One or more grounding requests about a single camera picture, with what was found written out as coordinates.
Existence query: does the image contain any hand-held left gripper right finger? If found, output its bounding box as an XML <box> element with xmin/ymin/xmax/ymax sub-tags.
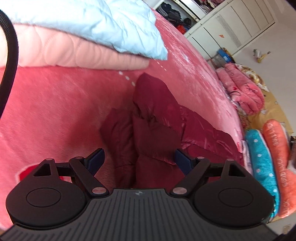
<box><xmin>169</xmin><ymin>148</ymin><xmax>246</xmax><ymax>199</ymax></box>

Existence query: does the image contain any dark red down jacket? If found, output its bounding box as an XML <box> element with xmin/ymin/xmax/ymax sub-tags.
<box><xmin>100</xmin><ymin>72</ymin><xmax>244</xmax><ymax>188</ymax></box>

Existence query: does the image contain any white wardrobe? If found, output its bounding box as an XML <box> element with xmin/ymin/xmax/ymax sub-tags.
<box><xmin>153</xmin><ymin>0</ymin><xmax>281</xmax><ymax>59</ymax></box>

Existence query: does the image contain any yellow padded headboard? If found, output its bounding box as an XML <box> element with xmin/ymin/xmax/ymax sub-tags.
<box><xmin>245</xmin><ymin>90</ymin><xmax>292</xmax><ymax>132</ymax></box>

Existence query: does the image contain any folded pink blanket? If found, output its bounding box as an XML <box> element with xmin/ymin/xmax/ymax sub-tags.
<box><xmin>216</xmin><ymin>63</ymin><xmax>265</xmax><ymax>115</ymax></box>

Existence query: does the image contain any black flexible cable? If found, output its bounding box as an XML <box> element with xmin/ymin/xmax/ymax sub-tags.
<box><xmin>0</xmin><ymin>9</ymin><xmax>18</xmax><ymax>116</ymax></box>

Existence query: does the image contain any floral patterned quilt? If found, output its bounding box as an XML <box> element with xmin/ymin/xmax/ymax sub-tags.
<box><xmin>228</xmin><ymin>97</ymin><xmax>250</xmax><ymax>131</ymax></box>

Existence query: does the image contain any peach quilted jacket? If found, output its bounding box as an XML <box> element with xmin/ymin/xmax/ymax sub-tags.
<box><xmin>0</xmin><ymin>23</ymin><xmax>149</xmax><ymax>70</ymax></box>

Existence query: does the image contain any pile of dark clothes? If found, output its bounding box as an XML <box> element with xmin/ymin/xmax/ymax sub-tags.
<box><xmin>159</xmin><ymin>2</ymin><xmax>192</xmax><ymax>35</ymax></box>

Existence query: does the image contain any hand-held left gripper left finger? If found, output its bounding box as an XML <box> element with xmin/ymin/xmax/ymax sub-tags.
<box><xmin>32</xmin><ymin>148</ymin><xmax>110</xmax><ymax>199</ymax></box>

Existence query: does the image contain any stack of shoe boxes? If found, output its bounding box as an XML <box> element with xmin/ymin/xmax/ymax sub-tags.
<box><xmin>211</xmin><ymin>47</ymin><xmax>234</xmax><ymax>67</ymax></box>

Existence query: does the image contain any teal dotted plush pillow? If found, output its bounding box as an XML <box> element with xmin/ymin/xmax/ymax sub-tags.
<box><xmin>245</xmin><ymin>130</ymin><xmax>280</xmax><ymax>215</ymax></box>

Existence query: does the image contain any white wall hook ornament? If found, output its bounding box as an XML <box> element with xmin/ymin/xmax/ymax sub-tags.
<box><xmin>252</xmin><ymin>49</ymin><xmax>271</xmax><ymax>63</ymax></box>

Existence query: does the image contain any floral pillow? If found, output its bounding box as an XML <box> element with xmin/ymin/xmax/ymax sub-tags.
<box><xmin>238</xmin><ymin>65</ymin><xmax>269</xmax><ymax>92</ymax></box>

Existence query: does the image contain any light blue down jacket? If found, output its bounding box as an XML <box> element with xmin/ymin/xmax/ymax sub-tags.
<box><xmin>0</xmin><ymin>0</ymin><xmax>168</xmax><ymax>61</ymax></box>

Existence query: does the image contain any orange plush pillow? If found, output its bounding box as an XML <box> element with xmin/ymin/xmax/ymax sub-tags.
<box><xmin>262</xmin><ymin>119</ymin><xmax>293</xmax><ymax>218</ymax></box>

